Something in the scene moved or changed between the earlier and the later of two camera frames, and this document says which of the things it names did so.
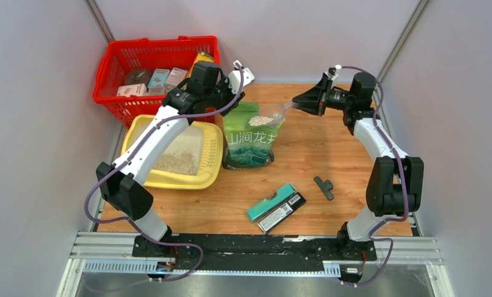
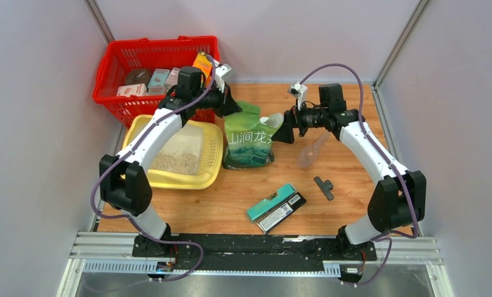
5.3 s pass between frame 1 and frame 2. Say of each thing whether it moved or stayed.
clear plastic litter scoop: moved
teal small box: stayed
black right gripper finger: moved
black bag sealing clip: stayed
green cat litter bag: stayed
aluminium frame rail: stayed
